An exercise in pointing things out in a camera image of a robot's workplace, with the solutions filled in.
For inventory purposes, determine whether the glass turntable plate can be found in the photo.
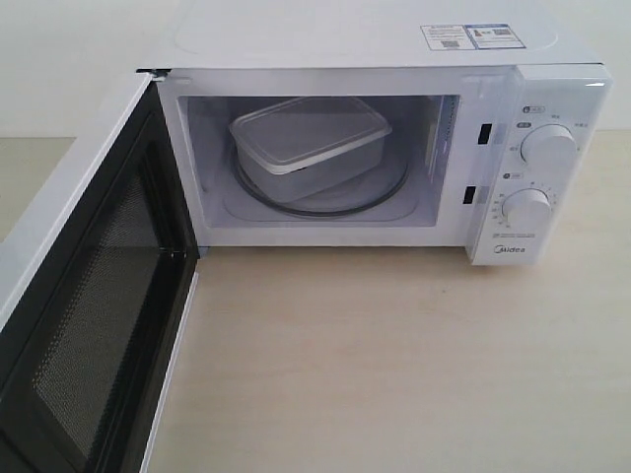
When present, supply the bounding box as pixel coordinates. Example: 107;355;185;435
229;148;413;221

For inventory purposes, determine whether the upper white control knob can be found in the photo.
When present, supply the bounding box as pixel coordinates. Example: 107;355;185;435
521;124;578;173

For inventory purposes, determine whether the white and blue label sticker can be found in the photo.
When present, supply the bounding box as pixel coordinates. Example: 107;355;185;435
420;24;526;51

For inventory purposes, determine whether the white microwave door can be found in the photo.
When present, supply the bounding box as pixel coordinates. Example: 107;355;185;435
1;70;199;472

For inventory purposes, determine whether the lower white timer knob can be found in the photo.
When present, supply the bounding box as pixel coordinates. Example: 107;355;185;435
502;188;552;231

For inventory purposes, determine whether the white microwave oven body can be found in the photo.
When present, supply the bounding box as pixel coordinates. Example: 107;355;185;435
140;1;611;266

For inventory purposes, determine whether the white plastic lidded container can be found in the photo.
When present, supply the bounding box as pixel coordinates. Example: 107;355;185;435
230;97;392;203

